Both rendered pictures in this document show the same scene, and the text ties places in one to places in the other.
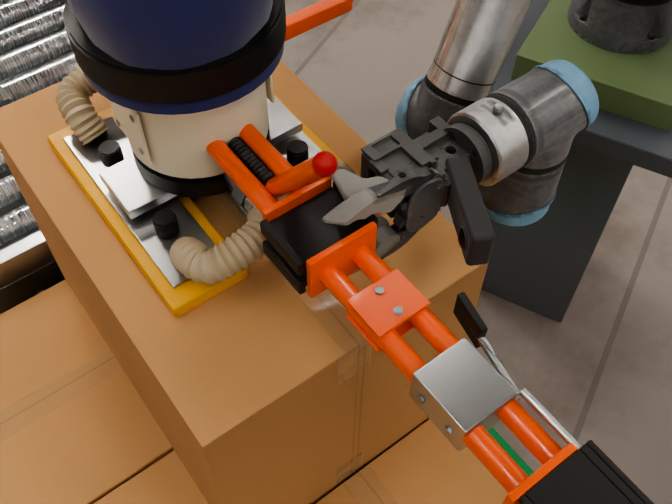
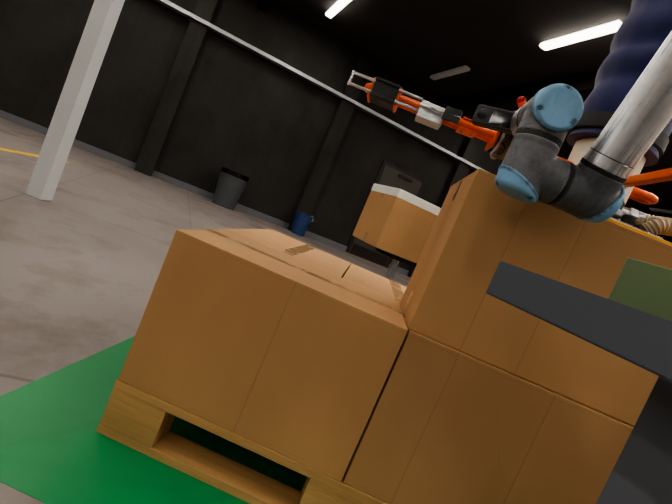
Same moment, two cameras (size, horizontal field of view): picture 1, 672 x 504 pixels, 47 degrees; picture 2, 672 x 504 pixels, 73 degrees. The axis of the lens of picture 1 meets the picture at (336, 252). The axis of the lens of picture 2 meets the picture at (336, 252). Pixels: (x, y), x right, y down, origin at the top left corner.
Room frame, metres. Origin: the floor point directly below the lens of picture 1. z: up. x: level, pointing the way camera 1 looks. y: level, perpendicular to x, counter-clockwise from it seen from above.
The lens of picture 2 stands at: (1.04, -1.13, 0.73)
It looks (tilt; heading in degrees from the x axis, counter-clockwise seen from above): 5 degrees down; 130
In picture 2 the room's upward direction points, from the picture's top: 23 degrees clockwise
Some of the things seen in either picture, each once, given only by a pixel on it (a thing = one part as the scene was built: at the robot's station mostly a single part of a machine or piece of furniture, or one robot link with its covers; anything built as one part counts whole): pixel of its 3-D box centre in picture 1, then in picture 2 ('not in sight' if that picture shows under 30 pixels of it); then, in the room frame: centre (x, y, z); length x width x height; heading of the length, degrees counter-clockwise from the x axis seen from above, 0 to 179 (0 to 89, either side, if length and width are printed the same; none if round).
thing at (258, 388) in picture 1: (234, 269); (537, 290); (0.66, 0.15, 0.74); 0.60 x 0.40 x 0.40; 36
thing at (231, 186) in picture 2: not in sight; (229, 189); (-6.31, 3.96, 0.34); 0.56 x 0.54 x 0.69; 152
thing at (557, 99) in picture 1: (537, 113); (548, 114); (0.66, -0.23, 1.07); 0.12 x 0.09 x 0.10; 127
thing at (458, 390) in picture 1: (461, 393); (430, 115); (0.30, -0.11, 1.06); 0.07 x 0.07 x 0.04; 37
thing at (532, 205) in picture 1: (515, 171); (530, 168); (0.67, -0.23, 0.96); 0.12 x 0.09 x 0.12; 44
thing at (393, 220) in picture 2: not in sight; (409, 228); (-0.72, 1.59, 0.82); 0.60 x 0.40 x 0.40; 64
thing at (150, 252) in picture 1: (139, 194); not in sight; (0.62, 0.24, 0.97); 0.34 x 0.10 x 0.05; 37
